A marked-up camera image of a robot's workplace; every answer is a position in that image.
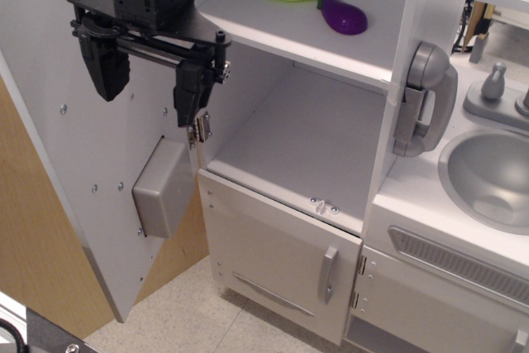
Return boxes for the purple toy eggplant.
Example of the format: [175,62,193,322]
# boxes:
[317,0,368,36]

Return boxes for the white toy fridge door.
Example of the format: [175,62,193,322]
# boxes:
[1,0,185,322]

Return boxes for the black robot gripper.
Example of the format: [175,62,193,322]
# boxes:
[67,0,231,127]

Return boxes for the white lower freezer door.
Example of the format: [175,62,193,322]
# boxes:
[198,169,362,345]

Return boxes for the metal fridge door hinge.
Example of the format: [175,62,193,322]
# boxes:
[186,112,212,149]

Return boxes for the white oven door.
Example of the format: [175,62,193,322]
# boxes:
[349,246,528,352]

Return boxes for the grey ice dispenser box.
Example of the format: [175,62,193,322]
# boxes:
[132,137,195,239]

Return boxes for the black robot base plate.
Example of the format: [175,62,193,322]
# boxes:
[1,292,98,353]

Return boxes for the grey toy faucet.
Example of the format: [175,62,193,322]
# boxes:
[464,62,528,131]

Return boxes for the white toy kitchen cabinet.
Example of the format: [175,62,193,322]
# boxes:
[200,0,528,348]

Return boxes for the grey toy telephone handset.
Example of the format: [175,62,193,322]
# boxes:
[393,42,458,157]

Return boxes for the grey toy sink basin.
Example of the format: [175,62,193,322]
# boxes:
[438,129,528,236]

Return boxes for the grey freezer door handle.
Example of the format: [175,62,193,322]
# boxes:
[317,246,339,304]

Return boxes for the grey vent grille panel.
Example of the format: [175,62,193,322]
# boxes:
[388,226,528,308]

